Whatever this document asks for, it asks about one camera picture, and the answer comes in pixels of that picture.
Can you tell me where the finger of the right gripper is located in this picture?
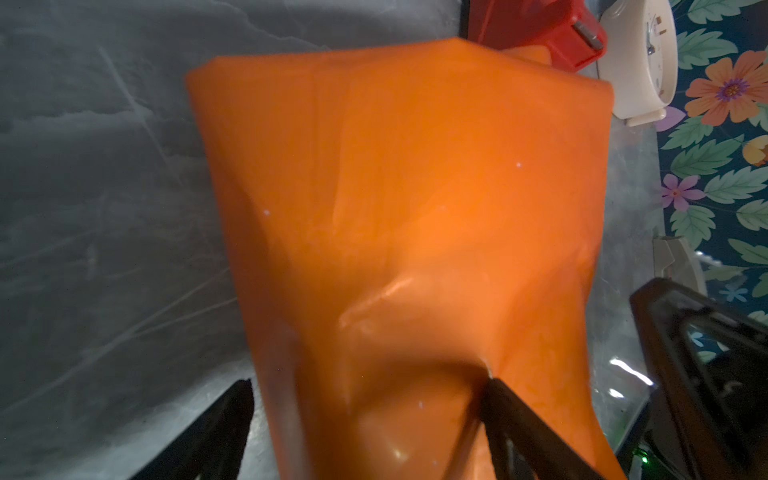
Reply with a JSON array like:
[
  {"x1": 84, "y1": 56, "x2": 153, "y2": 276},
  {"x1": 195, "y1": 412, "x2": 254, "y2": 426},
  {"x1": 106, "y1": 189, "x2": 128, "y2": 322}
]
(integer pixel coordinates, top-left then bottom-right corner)
[{"x1": 630, "y1": 278, "x2": 767, "y2": 479}]

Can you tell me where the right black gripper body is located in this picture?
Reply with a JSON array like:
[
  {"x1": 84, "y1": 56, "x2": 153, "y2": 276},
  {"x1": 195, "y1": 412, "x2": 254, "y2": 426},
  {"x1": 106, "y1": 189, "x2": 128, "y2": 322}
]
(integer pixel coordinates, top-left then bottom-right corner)
[{"x1": 614, "y1": 335, "x2": 768, "y2": 480}]

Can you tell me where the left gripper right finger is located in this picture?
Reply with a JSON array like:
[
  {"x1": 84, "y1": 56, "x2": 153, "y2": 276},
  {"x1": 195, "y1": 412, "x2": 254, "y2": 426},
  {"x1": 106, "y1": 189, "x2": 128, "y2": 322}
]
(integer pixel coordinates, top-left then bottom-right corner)
[{"x1": 479, "y1": 378, "x2": 602, "y2": 479}]

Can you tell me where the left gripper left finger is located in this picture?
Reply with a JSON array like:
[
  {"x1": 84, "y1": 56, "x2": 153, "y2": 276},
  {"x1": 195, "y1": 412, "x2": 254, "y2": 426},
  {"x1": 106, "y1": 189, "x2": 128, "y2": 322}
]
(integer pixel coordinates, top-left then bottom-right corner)
[{"x1": 131, "y1": 379, "x2": 255, "y2": 480}]

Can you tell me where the yellow orange wrapping paper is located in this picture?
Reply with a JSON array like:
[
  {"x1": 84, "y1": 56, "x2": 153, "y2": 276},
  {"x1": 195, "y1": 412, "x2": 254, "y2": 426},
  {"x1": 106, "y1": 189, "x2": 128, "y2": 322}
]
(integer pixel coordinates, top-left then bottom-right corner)
[{"x1": 186, "y1": 39, "x2": 623, "y2": 479}]

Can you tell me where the white stapler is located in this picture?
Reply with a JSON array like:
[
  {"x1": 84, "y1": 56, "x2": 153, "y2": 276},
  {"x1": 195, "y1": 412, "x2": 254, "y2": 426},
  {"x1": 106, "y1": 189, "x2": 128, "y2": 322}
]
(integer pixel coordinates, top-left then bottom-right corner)
[{"x1": 652, "y1": 236, "x2": 708, "y2": 296}]

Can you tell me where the pink round alarm clock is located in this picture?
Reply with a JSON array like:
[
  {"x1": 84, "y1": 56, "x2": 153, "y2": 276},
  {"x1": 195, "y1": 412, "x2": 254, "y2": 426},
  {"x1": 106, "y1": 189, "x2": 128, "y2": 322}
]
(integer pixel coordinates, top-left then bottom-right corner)
[{"x1": 597, "y1": 0, "x2": 678, "y2": 127}]

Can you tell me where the red tape dispenser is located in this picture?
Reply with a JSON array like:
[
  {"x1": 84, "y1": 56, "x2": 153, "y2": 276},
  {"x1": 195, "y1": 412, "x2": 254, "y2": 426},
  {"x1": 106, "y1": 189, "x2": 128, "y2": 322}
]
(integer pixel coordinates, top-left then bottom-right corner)
[{"x1": 459, "y1": 0, "x2": 608, "y2": 72}]

